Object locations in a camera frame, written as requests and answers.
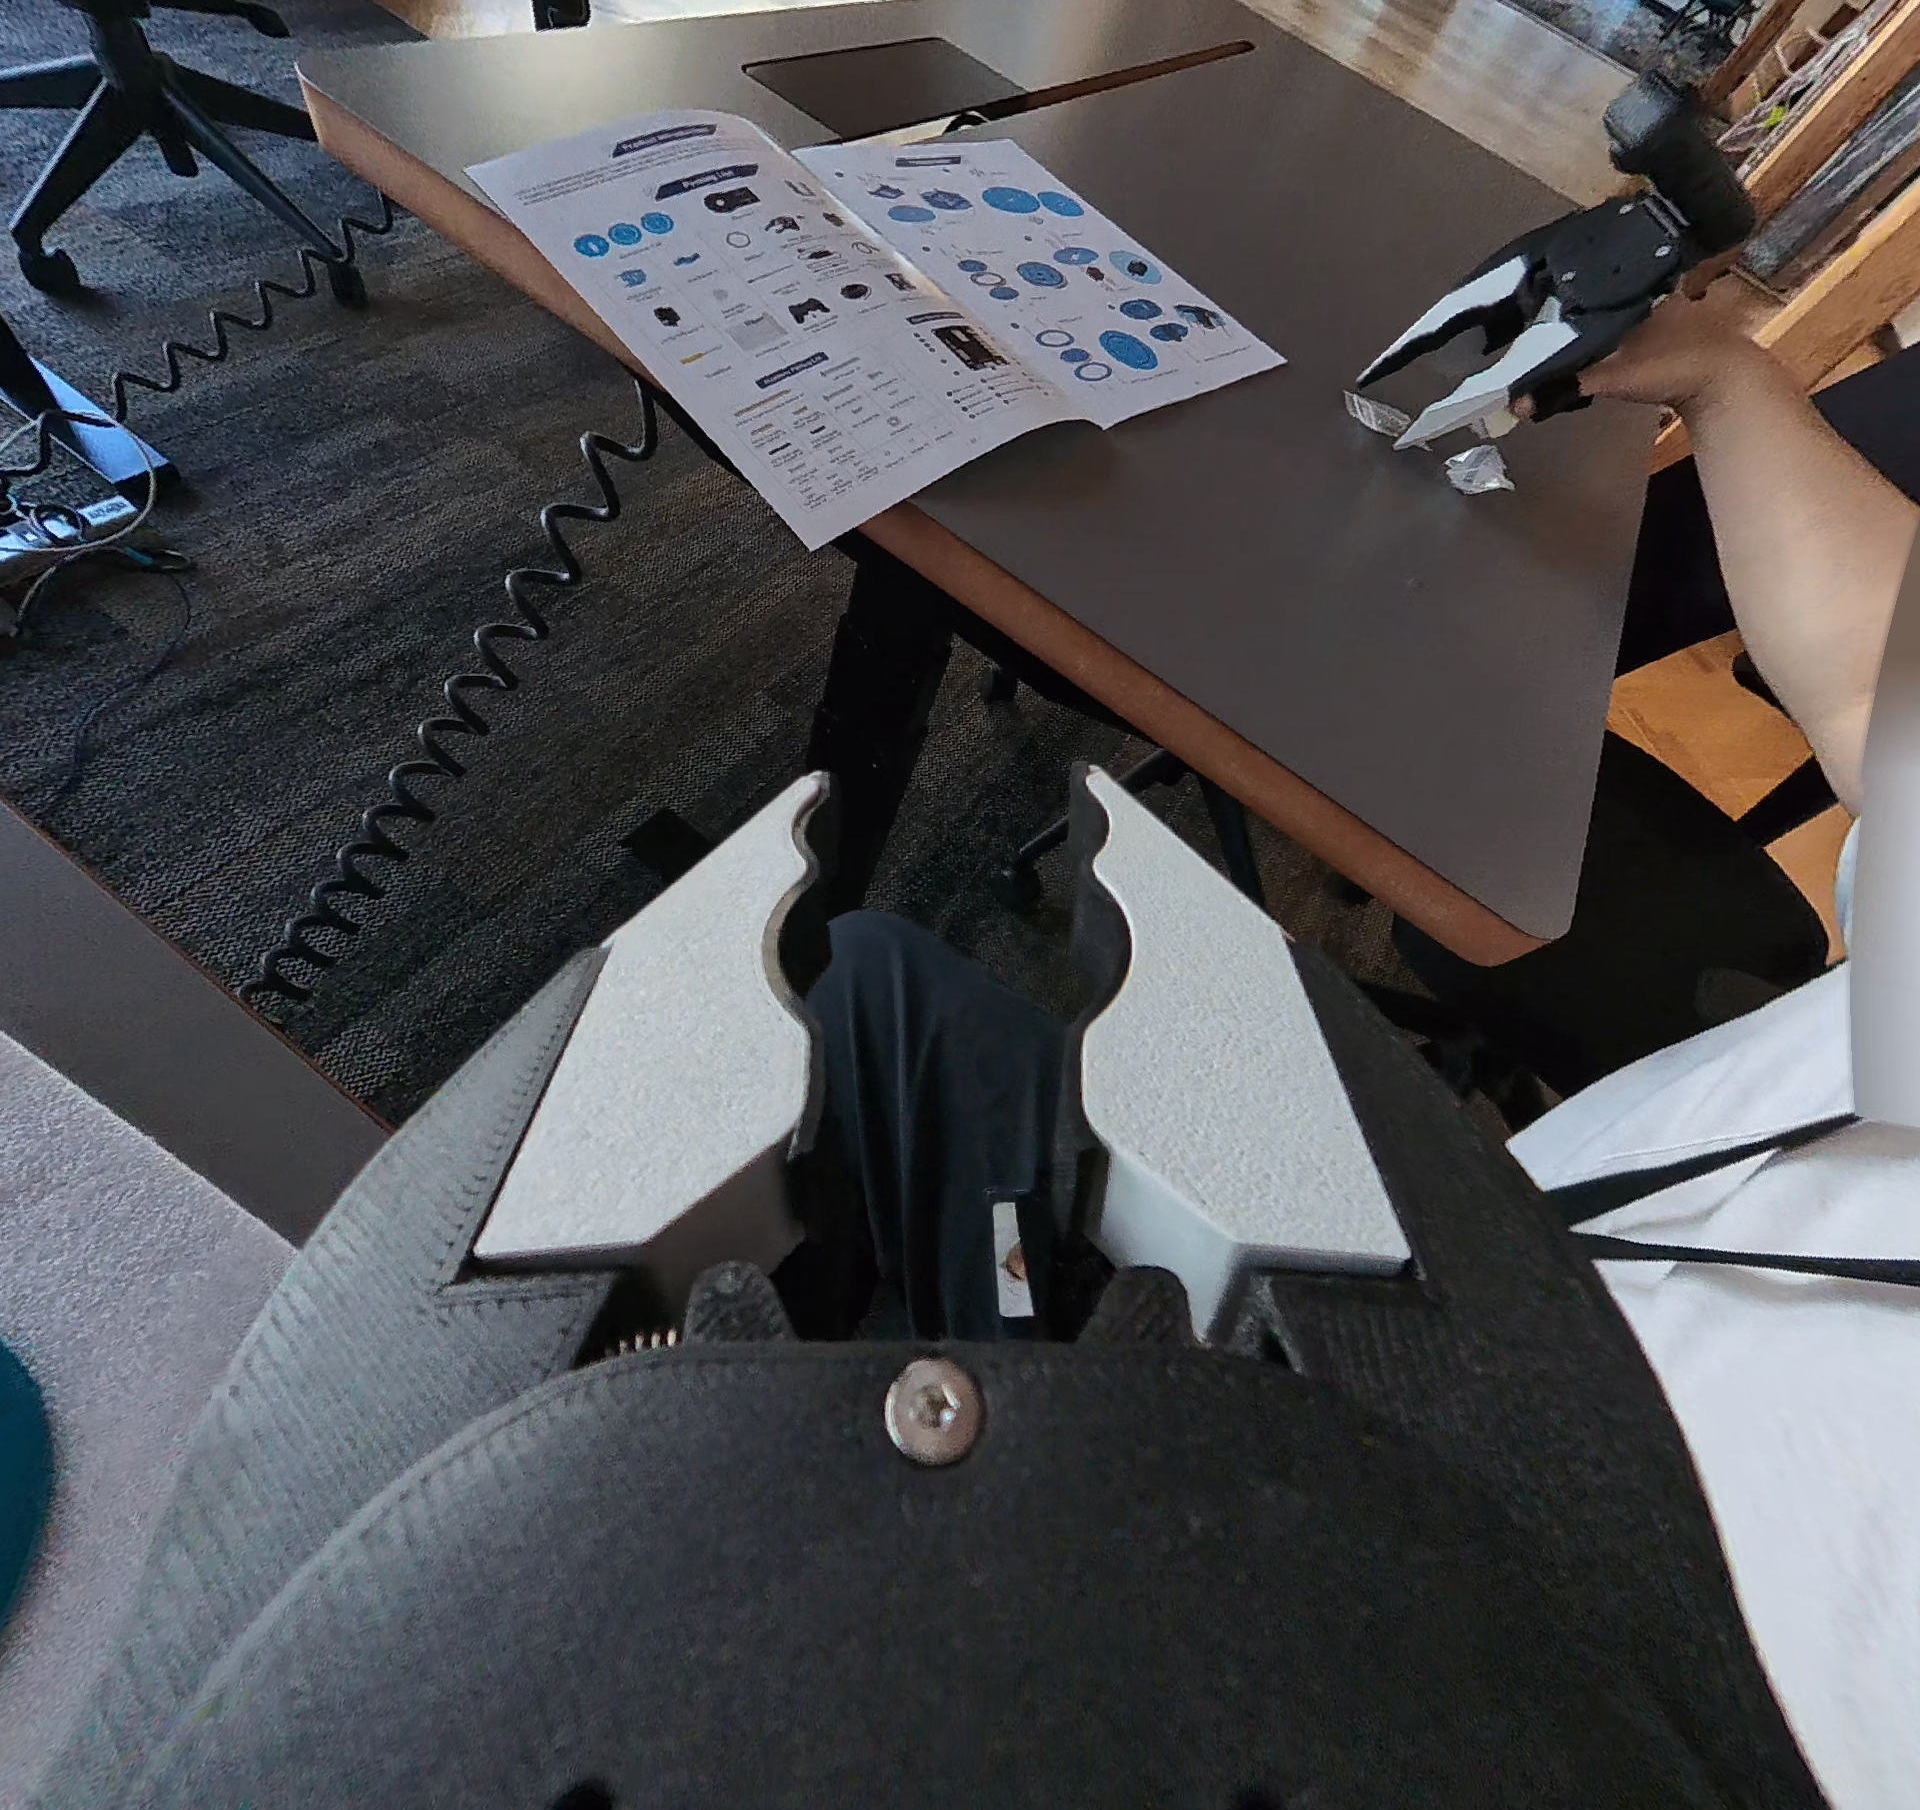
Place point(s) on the person's white shirt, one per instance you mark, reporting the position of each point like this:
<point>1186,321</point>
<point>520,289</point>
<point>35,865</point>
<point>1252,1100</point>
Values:
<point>1771,1390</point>

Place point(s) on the small blue round plate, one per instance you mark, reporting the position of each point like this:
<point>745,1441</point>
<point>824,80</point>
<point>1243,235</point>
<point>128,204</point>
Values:
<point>18,1482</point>

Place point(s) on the black desk leg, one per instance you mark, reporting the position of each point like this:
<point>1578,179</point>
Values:
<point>885,701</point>

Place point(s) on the desk leg with white foot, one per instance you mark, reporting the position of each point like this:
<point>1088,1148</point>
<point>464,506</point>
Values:
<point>104,453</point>

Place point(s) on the person's dark trousers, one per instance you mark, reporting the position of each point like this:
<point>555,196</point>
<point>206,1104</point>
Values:
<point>931,1092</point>

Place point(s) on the crumpled clear plastic bag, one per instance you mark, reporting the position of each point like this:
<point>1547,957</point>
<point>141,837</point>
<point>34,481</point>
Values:
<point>1479,468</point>

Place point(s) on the wooden shelf unit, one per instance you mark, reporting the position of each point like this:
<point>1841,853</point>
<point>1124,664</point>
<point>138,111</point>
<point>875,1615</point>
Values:
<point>1846,116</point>

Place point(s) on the printed assembly manual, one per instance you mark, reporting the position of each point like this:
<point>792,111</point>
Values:
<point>840,340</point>

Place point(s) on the white foam sheet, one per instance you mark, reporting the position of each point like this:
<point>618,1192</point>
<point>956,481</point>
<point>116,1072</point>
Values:
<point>120,1239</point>

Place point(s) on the person's right hand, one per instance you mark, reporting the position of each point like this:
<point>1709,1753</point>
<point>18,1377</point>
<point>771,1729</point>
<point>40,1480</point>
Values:
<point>1666,364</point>

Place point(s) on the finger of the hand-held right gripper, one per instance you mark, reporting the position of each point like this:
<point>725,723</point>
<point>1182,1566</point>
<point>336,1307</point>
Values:
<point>1447,317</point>
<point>1493,385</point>

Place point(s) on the white power strip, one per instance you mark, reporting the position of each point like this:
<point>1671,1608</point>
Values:
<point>68,529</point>

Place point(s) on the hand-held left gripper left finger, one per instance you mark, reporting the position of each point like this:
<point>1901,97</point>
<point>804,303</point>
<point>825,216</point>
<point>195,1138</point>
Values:
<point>660,1092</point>

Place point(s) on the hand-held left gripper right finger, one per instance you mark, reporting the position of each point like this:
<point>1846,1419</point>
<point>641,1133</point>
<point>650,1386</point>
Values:
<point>1231,1092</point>

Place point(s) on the person's right forearm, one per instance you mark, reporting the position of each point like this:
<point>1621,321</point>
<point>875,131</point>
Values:
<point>1800,566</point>

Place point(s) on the small clear plastic bag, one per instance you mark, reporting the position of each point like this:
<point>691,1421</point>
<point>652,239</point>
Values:
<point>1372,412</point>

